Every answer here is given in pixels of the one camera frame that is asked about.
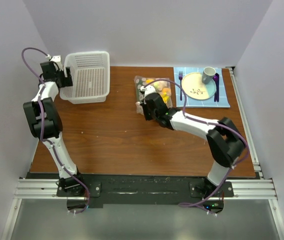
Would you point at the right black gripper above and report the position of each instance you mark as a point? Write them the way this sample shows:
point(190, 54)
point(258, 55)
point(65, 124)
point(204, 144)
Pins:
point(146, 117)

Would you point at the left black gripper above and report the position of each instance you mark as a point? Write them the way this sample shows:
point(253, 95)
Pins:
point(67, 81)

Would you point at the white perforated plastic basket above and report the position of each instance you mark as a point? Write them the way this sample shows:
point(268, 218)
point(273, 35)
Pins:
point(90, 73)

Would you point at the clear zip top bag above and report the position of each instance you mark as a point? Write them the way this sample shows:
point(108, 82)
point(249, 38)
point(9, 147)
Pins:
point(140, 81)

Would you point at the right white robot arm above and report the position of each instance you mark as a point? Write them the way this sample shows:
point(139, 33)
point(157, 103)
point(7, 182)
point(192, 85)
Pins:
point(225, 142)

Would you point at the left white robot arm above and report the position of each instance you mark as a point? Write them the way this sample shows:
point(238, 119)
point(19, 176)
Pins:
point(45, 124)

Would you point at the orange fake fruit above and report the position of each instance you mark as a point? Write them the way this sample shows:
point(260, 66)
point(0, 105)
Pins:
point(167, 91)

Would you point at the purple plastic fork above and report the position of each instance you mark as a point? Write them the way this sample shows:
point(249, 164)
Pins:
point(180, 77)

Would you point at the cream and blue plate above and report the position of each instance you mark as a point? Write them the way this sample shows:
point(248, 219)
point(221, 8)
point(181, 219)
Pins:
point(195, 89)

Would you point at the blue checkered placemat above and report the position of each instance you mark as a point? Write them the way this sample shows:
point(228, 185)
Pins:
point(192, 103)

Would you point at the grey mug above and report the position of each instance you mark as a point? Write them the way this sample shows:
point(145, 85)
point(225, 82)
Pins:
point(208, 74)

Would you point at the purple plastic knife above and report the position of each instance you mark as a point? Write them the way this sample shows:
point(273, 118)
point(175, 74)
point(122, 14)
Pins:
point(217, 81)

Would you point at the purple plastic spoon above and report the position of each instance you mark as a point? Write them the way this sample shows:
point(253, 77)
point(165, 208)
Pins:
point(215, 85)

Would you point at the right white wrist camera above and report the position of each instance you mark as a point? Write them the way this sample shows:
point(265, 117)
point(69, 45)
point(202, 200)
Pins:
point(146, 90)

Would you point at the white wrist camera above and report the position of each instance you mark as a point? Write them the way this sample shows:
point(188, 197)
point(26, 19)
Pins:
point(57, 62)
point(146, 90)

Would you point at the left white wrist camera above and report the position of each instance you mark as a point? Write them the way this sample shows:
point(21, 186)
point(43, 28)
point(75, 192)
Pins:
point(57, 62)

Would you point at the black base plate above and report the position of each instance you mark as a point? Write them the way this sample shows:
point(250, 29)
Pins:
point(132, 190)

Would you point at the front aluminium rail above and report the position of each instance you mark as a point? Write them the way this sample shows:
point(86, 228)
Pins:
point(243, 189)

